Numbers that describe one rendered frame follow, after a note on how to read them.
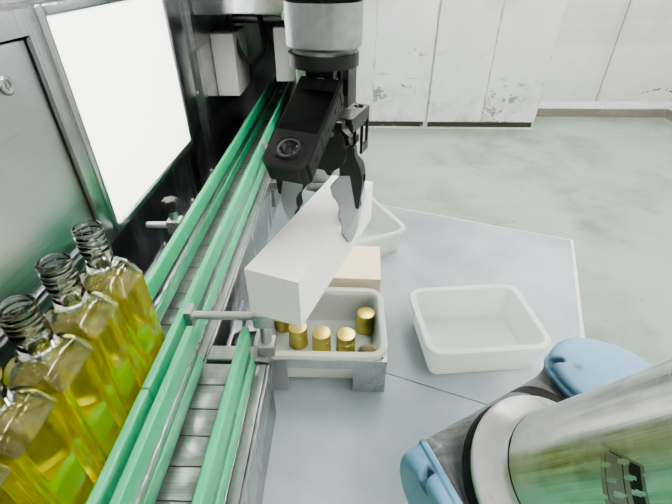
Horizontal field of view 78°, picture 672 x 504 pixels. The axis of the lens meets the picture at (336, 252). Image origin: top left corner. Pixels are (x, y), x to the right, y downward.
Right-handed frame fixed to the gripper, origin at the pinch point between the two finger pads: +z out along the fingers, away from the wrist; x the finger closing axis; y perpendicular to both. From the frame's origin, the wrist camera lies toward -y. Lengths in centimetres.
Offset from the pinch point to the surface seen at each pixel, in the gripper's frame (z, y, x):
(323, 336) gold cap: 27.7, 8.0, 3.3
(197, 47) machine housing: -7, 64, 64
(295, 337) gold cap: 28.8, 6.8, 8.4
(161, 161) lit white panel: 7, 23, 46
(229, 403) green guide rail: 13.1, -17.8, 3.5
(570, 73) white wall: 66, 458, -73
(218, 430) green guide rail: 12.6, -21.2, 2.5
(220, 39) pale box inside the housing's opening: -8, 77, 66
